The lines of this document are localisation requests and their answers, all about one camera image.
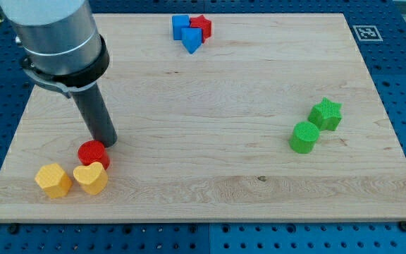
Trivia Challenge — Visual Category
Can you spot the yellow heart block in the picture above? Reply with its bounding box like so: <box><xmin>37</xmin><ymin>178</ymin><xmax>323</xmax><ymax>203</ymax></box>
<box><xmin>73</xmin><ymin>162</ymin><xmax>109</xmax><ymax>195</ymax></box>

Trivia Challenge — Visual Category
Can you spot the blue cube block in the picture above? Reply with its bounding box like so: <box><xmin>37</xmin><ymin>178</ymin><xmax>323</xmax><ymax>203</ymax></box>
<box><xmin>171</xmin><ymin>15</ymin><xmax>190</xmax><ymax>40</ymax></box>

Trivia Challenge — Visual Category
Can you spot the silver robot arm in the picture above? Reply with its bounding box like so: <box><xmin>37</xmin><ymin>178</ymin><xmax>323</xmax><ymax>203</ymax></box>
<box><xmin>0</xmin><ymin>0</ymin><xmax>109</xmax><ymax>97</ymax></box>

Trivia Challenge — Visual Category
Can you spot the blue pentagon block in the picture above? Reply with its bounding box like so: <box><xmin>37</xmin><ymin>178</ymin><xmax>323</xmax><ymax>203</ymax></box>
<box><xmin>181</xmin><ymin>28</ymin><xmax>202</xmax><ymax>54</ymax></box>

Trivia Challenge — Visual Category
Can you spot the red cylinder block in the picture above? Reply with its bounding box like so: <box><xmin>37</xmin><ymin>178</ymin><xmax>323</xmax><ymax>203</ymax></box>
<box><xmin>77</xmin><ymin>140</ymin><xmax>111</xmax><ymax>170</ymax></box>

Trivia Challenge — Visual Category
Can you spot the red star block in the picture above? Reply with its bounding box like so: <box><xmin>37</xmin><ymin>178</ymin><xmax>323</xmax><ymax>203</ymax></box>
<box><xmin>190</xmin><ymin>15</ymin><xmax>212</xmax><ymax>43</ymax></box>

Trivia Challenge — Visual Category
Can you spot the green star block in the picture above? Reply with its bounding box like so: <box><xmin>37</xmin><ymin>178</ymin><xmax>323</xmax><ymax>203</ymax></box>
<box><xmin>307</xmin><ymin>97</ymin><xmax>343</xmax><ymax>131</ymax></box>

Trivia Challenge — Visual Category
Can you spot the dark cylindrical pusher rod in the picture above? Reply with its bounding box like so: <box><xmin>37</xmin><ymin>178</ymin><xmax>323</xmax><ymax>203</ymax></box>
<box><xmin>71</xmin><ymin>83</ymin><xmax>118</xmax><ymax>147</ymax></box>

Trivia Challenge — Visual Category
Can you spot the yellow hexagon block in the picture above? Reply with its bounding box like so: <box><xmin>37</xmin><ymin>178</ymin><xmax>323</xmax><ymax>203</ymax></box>
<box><xmin>35</xmin><ymin>163</ymin><xmax>73</xmax><ymax>199</ymax></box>

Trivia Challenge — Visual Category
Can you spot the white fiducial marker tag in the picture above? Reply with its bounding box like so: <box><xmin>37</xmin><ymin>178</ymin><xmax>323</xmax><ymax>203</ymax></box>
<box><xmin>352</xmin><ymin>25</ymin><xmax>383</xmax><ymax>42</ymax></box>

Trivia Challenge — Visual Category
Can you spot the green cylinder block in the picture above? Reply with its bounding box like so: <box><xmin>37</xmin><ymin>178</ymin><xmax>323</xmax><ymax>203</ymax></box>
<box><xmin>289</xmin><ymin>121</ymin><xmax>320</xmax><ymax>154</ymax></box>

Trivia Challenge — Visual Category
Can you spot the wooden board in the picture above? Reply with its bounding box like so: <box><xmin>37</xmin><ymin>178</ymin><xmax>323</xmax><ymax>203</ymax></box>
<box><xmin>0</xmin><ymin>13</ymin><xmax>406</xmax><ymax>224</ymax></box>

